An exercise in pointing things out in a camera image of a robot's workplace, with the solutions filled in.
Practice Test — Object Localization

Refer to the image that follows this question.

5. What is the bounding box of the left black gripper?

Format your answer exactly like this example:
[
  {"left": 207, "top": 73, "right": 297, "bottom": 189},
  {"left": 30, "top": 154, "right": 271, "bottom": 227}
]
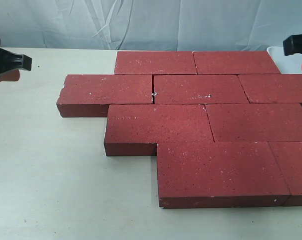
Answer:
[{"left": 0, "top": 48, "right": 32, "bottom": 82}]

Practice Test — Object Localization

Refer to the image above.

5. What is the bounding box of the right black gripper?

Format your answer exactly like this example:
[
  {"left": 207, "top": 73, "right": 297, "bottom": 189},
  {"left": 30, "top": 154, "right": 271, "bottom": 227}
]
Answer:
[{"left": 283, "top": 34, "right": 302, "bottom": 56}]

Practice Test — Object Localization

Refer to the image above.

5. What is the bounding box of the front large red brick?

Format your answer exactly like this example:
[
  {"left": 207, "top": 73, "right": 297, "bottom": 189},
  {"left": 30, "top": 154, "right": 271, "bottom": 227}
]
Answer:
[{"left": 157, "top": 142, "right": 291, "bottom": 209}]

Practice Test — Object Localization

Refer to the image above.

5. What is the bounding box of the white plastic tray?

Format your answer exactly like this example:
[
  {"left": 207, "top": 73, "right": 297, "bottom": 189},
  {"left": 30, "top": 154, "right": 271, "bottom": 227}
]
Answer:
[{"left": 267, "top": 46, "right": 302, "bottom": 74}]

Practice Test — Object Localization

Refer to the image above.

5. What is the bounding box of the blue-grey backdrop cloth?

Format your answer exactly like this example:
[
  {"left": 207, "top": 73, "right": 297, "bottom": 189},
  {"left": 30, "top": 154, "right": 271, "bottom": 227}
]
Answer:
[{"left": 0, "top": 0, "right": 302, "bottom": 51}]

